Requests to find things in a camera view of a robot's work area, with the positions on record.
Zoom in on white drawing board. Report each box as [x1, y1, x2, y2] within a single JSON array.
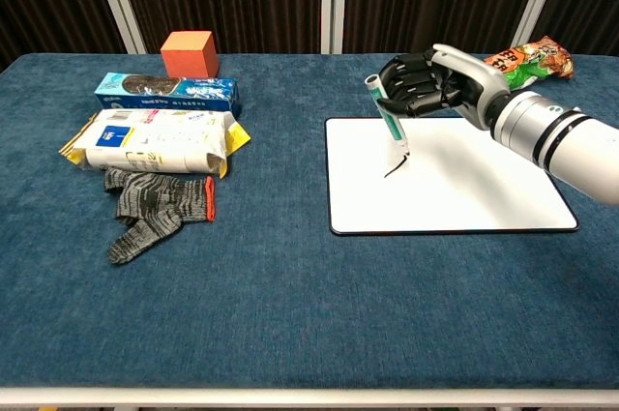
[[324, 116, 580, 237]]

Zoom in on blue cookie box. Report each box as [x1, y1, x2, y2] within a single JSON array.
[[93, 72, 243, 118]]

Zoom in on white yellow snack bag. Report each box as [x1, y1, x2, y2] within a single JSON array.
[[58, 108, 252, 180]]

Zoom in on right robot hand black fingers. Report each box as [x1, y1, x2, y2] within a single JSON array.
[[375, 44, 513, 132]]

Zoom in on orange cube block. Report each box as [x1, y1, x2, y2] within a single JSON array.
[[160, 30, 219, 79]]

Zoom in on green and white marker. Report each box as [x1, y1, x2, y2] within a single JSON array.
[[364, 73, 411, 157]]

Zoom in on white table frame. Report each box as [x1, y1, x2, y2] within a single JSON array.
[[0, 385, 619, 410]]

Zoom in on grey knit work glove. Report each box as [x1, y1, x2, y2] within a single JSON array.
[[103, 166, 216, 266]]

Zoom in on blue table cloth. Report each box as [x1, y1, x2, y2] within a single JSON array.
[[0, 52, 619, 391]]

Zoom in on green orange snack bag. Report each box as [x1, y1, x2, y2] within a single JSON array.
[[483, 35, 575, 92]]

